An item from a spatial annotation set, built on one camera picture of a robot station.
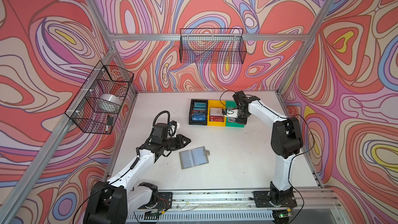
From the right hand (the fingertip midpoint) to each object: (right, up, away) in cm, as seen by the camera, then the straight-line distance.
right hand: (243, 119), depth 96 cm
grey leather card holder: (-31, -21, -10) cm, 38 cm away
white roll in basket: (-70, +11, -25) cm, 75 cm away
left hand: (-32, -10, -16) cm, 37 cm away
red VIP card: (-16, 0, +5) cm, 17 cm away
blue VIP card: (-28, +1, +5) cm, 29 cm away
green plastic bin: (-7, -1, +2) cm, 7 cm away
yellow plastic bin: (-16, +7, +11) cm, 21 cm away
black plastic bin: (-29, +3, +8) cm, 30 cm away
